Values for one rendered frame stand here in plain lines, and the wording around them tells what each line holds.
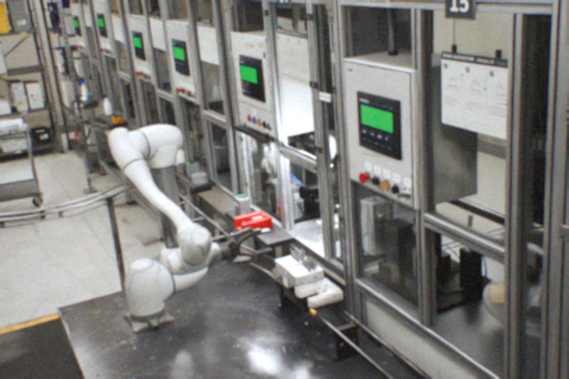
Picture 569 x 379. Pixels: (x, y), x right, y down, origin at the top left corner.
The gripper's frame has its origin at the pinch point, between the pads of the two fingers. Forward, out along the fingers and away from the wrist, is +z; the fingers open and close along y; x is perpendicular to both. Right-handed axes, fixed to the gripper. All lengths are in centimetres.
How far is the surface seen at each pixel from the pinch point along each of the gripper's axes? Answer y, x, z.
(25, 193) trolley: -78, 416, -60
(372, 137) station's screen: 51, -52, 23
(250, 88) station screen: 54, 55, 23
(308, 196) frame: -2, 43, 44
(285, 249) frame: -42, 75, 43
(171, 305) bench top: -37, 38, -33
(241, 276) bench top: -37, 48, 6
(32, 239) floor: -105, 361, -66
